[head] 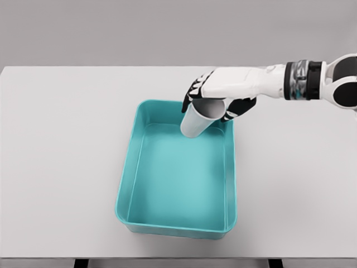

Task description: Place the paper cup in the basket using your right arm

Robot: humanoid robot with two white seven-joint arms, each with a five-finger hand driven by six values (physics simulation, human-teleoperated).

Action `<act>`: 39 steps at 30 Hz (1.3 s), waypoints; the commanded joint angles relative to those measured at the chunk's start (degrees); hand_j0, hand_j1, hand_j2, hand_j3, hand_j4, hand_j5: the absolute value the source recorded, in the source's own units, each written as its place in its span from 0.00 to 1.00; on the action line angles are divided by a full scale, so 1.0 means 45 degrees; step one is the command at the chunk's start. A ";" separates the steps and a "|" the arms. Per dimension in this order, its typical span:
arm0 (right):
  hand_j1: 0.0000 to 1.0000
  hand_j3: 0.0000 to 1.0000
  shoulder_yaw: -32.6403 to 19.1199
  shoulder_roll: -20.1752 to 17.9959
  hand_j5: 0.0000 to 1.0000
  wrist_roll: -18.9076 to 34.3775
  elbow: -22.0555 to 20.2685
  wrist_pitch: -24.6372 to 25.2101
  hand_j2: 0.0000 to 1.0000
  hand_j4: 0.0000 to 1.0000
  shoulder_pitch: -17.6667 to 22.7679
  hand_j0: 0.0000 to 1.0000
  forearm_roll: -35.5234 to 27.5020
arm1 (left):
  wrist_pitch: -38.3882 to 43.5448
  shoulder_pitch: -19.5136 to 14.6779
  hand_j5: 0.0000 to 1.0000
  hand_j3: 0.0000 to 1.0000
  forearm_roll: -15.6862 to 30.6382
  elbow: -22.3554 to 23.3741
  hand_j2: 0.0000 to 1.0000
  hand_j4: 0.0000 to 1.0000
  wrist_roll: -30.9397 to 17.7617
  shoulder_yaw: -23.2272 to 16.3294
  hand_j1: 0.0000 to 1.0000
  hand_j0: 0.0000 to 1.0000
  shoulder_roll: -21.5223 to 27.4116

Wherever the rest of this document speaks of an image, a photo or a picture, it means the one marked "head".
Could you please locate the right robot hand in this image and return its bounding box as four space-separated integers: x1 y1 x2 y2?
181 67 261 123

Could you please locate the teal plastic basket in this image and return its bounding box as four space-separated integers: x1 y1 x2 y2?
114 99 239 240

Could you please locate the white paper cup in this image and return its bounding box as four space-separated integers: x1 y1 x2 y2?
180 98 225 139

